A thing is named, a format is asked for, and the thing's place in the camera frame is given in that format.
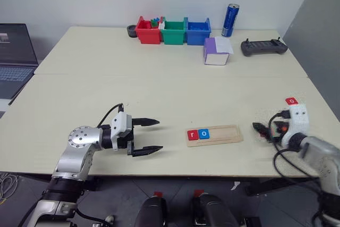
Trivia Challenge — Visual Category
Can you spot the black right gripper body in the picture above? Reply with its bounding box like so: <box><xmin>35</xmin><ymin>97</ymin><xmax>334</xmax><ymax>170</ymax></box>
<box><xmin>272</xmin><ymin>120</ymin><xmax>290</xmax><ymax>139</ymax></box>

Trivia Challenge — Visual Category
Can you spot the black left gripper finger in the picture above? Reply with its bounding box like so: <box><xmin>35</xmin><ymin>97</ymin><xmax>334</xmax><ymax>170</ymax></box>
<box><xmin>126</xmin><ymin>141</ymin><xmax>164</xmax><ymax>157</ymax></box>
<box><xmin>132</xmin><ymin>117</ymin><xmax>160</xmax><ymax>128</ymax></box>

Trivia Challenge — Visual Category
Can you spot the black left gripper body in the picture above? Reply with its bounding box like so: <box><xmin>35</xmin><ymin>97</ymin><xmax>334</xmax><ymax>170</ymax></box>
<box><xmin>116</xmin><ymin>125</ymin><xmax>135</xmax><ymax>150</ymax></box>

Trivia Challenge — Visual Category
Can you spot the wooden letter tray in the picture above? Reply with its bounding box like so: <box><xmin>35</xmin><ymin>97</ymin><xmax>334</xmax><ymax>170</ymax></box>
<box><xmin>185</xmin><ymin>124</ymin><xmax>244</xmax><ymax>148</ymax></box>

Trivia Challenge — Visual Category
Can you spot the blue letter block o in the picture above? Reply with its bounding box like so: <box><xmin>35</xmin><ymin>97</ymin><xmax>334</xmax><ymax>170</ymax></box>
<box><xmin>198</xmin><ymin>128</ymin><xmax>211</xmax><ymax>140</ymax></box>

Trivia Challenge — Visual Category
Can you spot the dark rounded shape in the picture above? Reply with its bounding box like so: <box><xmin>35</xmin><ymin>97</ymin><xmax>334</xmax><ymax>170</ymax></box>
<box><xmin>191</xmin><ymin>194</ymin><xmax>240</xmax><ymax>227</ymax></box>
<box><xmin>133</xmin><ymin>196</ymin><xmax>168</xmax><ymax>227</ymax></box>

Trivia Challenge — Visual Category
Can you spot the black handheld controller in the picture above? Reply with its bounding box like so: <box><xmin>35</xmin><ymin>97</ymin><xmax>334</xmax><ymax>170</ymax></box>
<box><xmin>240</xmin><ymin>37</ymin><xmax>288</xmax><ymax>57</ymax></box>

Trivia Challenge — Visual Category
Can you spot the red plastic bin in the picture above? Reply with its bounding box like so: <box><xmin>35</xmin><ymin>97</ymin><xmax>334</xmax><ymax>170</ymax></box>
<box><xmin>134</xmin><ymin>15</ymin><xmax>163</xmax><ymax>45</ymax></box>

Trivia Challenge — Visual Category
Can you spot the purple and white box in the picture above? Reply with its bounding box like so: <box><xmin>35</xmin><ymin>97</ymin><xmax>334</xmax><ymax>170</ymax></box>
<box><xmin>203</xmin><ymin>37</ymin><xmax>231</xmax><ymax>66</ymax></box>

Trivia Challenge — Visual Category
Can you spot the green plastic bin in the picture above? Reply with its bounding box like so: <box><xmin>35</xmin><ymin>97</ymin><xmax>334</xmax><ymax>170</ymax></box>
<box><xmin>160</xmin><ymin>17</ymin><xmax>186</xmax><ymax>45</ymax></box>

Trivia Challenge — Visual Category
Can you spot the black round dish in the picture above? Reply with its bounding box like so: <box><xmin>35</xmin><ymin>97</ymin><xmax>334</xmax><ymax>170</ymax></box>
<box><xmin>126</xmin><ymin>24</ymin><xmax>138</xmax><ymax>38</ymax></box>

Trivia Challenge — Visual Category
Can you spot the blue plastic bin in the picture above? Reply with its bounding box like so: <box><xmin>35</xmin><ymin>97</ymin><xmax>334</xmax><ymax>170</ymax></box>
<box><xmin>184</xmin><ymin>17</ymin><xmax>212</xmax><ymax>46</ymax></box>

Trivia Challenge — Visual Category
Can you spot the blue drink can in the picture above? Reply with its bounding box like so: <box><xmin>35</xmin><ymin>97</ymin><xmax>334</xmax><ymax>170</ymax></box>
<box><xmin>221</xmin><ymin>3</ymin><xmax>240</xmax><ymax>38</ymax></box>

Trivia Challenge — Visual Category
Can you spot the grey laptop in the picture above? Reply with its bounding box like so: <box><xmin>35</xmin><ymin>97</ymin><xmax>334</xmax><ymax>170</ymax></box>
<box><xmin>0</xmin><ymin>23</ymin><xmax>39</xmax><ymax>105</ymax></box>

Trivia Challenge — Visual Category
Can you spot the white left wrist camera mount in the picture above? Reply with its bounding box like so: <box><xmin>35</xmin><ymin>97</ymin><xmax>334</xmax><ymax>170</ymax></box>
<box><xmin>110</xmin><ymin>112</ymin><xmax>133</xmax><ymax>151</ymax></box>

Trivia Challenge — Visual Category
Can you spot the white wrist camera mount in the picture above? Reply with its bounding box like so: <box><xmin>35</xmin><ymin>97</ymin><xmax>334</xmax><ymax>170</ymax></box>
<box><xmin>110</xmin><ymin>112</ymin><xmax>133</xmax><ymax>151</ymax></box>
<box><xmin>281</xmin><ymin>103</ymin><xmax>310</xmax><ymax>148</ymax></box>

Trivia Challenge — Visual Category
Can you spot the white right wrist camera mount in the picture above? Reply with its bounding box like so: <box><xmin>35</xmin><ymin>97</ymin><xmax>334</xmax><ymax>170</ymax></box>
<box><xmin>281</xmin><ymin>103</ymin><xmax>310</xmax><ymax>148</ymax></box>

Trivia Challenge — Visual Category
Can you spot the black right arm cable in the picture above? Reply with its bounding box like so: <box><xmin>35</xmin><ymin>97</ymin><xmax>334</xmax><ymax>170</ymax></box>
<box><xmin>267</xmin><ymin>109</ymin><xmax>321</xmax><ymax>184</ymax></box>

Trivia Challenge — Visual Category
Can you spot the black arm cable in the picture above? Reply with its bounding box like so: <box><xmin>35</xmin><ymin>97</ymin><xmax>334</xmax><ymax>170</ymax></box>
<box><xmin>267</xmin><ymin>109</ymin><xmax>321</xmax><ymax>184</ymax></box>
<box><xmin>96</xmin><ymin>103</ymin><xmax>126</xmax><ymax>128</ymax></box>

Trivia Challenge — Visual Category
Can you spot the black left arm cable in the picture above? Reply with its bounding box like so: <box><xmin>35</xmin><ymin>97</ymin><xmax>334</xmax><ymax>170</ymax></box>
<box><xmin>96</xmin><ymin>103</ymin><xmax>126</xmax><ymax>128</ymax></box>

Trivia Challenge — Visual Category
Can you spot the black table frame bar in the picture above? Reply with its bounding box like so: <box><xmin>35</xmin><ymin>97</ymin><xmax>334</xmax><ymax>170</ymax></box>
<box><xmin>244</xmin><ymin>176</ymin><xmax>321</xmax><ymax>197</ymax></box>

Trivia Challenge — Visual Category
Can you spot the white cable bundle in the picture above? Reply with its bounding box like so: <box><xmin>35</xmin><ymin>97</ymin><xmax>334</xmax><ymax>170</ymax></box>
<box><xmin>0</xmin><ymin>172</ymin><xmax>19</xmax><ymax>204</ymax></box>

